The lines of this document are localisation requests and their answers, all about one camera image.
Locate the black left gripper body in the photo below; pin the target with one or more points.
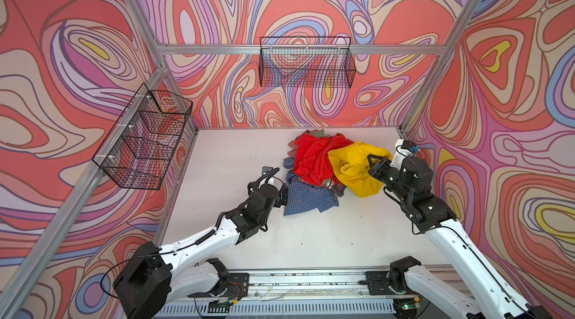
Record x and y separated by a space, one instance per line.
278 201

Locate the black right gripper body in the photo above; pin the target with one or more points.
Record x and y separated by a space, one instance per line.
384 172

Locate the yellow cloth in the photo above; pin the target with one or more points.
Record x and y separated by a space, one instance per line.
350 166

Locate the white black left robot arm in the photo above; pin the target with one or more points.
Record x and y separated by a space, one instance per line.
155 276

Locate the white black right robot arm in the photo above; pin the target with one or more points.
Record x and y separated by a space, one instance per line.
409 185

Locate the blue checked cloth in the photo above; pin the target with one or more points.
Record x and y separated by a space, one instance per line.
303 197

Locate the pink cloth with grey trim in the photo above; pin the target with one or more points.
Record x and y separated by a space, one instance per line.
337 188

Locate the red cloth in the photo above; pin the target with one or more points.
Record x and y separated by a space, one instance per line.
312 162

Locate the green cloth with grey trim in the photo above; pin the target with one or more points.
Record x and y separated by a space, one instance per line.
315 133

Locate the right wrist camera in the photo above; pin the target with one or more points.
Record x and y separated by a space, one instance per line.
409 146

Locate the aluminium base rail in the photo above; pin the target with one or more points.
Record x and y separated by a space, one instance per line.
307 293

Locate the black wire basket back wall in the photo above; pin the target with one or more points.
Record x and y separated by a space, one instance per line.
289 68

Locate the black wire basket wall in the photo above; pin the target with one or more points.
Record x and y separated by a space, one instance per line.
149 131
289 68

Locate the black wire basket left wall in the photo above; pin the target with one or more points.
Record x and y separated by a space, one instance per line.
149 131

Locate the aluminium frame left lower beam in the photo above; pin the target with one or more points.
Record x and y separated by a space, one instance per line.
47 178

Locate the aluminium frame horizontal bar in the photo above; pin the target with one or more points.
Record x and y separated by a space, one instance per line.
435 50

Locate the aluminium frame corner post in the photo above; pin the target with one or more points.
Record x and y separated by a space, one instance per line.
440 63

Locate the aluminium frame left post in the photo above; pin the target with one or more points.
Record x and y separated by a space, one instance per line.
162 75

